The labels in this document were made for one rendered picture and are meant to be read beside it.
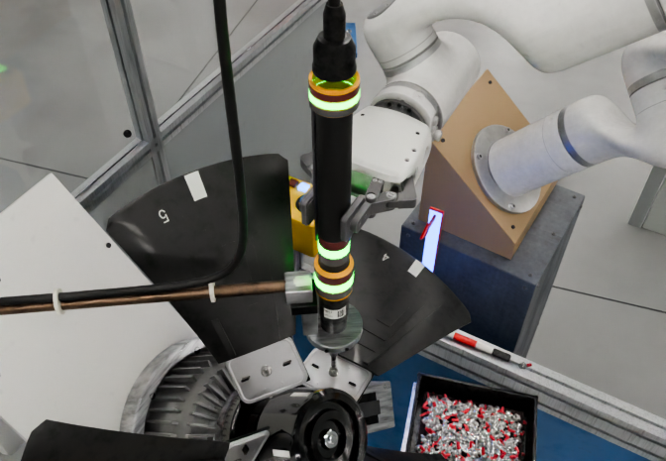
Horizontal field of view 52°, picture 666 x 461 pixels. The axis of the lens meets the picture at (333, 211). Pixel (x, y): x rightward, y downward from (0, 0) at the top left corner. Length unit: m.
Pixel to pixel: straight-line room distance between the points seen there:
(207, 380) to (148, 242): 0.22
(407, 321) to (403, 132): 0.35
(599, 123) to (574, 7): 0.51
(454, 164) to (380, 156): 0.64
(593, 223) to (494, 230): 1.55
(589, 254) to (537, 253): 1.35
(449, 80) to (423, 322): 0.38
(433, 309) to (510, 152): 0.43
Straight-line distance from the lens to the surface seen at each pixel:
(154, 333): 1.04
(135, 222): 0.84
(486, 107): 1.48
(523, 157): 1.35
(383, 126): 0.76
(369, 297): 1.03
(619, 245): 2.88
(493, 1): 0.78
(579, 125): 1.28
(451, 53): 0.86
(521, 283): 1.42
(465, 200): 1.39
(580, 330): 2.57
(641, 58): 1.21
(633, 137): 1.23
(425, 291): 1.07
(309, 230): 1.28
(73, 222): 1.01
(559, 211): 1.57
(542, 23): 0.78
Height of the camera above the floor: 2.00
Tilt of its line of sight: 46 degrees down
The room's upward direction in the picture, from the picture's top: straight up
